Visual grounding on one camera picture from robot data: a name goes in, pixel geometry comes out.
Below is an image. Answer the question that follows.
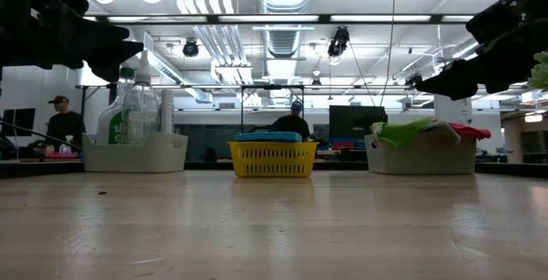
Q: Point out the white lotion bottle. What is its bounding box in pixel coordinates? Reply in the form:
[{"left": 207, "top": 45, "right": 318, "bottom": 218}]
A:
[{"left": 160, "top": 89, "right": 176, "bottom": 134}]

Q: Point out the large black desk monitor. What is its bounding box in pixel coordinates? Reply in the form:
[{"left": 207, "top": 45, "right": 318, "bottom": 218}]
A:
[{"left": 329, "top": 104, "right": 389, "bottom": 140}]

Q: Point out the person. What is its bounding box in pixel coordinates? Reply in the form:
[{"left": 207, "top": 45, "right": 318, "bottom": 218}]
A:
[
  {"left": 45, "top": 95, "right": 86, "bottom": 151},
  {"left": 271, "top": 99, "right": 312, "bottom": 142}
]

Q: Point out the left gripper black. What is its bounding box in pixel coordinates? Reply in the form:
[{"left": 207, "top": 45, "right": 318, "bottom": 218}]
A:
[{"left": 25, "top": 0, "right": 145, "bottom": 83}]

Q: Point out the grey plastic bin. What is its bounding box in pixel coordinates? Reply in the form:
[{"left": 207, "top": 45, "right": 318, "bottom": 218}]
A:
[
  {"left": 364, "top": 132, "right": 478, "bottom": 176},
  {"left": 82, "top": 132, "right": 189, "bottom": 173}
]

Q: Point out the white round pillar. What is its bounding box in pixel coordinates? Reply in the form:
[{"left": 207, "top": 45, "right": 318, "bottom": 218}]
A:
[{"left": 433, "top": 95, "right": 474, "bottom": 127}]

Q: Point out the green microfiber cloth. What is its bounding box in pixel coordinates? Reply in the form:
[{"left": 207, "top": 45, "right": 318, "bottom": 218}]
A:
[{"left": 370, "top": 116, "right": 433, "bottom": 149}]

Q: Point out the black hanging camera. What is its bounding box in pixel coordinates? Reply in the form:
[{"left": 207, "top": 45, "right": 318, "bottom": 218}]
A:
[{"left": 327, "top": 26, "right": 351, "bottom": 58}]

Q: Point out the green potted plant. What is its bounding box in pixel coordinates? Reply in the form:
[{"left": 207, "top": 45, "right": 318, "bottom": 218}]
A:
[{"left": 527, "top": 51, "right": 548, "bottom": 91}]

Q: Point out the yellow plastic basket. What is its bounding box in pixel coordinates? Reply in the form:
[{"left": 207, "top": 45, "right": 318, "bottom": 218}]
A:
[{"left": 228, "top": 140, "right": 320, "bottom": 178}]

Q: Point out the blue sponge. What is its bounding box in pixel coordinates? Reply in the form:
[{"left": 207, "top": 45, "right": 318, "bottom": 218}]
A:
[{"left": 234, "top": 131, "right": 303, "bottom": 143}]

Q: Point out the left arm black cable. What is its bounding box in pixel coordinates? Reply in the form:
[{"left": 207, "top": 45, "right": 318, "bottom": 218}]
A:
[{"left": 0, "top": 119, "right": 82, "bottom": 149}]

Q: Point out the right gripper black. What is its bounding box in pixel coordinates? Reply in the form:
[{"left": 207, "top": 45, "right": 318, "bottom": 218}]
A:
[{"left": 414, "top": 0, "right": 548, "bottom": 100}]

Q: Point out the grey cloth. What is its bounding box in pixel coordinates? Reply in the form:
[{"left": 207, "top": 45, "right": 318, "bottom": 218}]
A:
[{"left": 421, "top": 119, "right": 462, "bottom": 144}]

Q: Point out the thin hanging cord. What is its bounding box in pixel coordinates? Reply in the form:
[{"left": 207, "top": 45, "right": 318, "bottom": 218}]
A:
[{"left": 379, "top": 0, "right": 396, "bottom": 108}]

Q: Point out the black ceiling spotlight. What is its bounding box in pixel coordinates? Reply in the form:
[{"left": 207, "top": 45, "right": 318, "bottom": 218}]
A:
[{"left": 182, "top": 38, "right": 200, "bottom": 57}]

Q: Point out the red cloth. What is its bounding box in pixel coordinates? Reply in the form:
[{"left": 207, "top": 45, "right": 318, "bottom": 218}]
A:
[{"left": 448, "top": 122, "right": 492, "bottom": 141}]

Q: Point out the dark wall screen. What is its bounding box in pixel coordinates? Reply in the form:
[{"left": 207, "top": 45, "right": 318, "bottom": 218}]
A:
[{"left": 0, "top": 108, "right": 36, "bottom": 138}]

